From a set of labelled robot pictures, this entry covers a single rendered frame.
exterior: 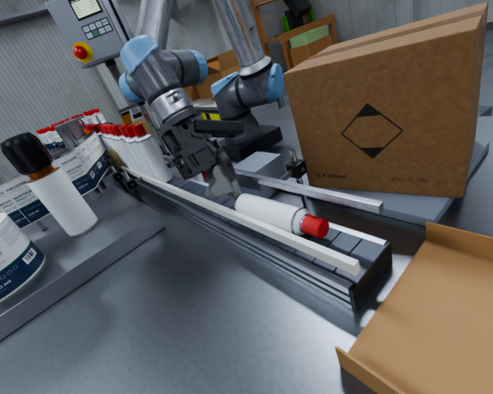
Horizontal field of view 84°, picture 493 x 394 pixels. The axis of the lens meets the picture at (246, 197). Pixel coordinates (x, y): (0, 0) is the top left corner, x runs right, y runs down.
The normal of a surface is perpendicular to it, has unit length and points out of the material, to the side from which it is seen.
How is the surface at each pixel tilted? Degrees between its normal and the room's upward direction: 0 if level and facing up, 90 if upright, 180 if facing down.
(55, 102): 90
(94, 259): 90
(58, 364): 0
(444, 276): 0
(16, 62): 90
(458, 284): 0
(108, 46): 90
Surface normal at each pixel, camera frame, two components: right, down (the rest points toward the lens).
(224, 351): -0.31, -0.82
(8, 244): 0.95, -0.25
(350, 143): -0.58, 0.56
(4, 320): 0.63, 0.20
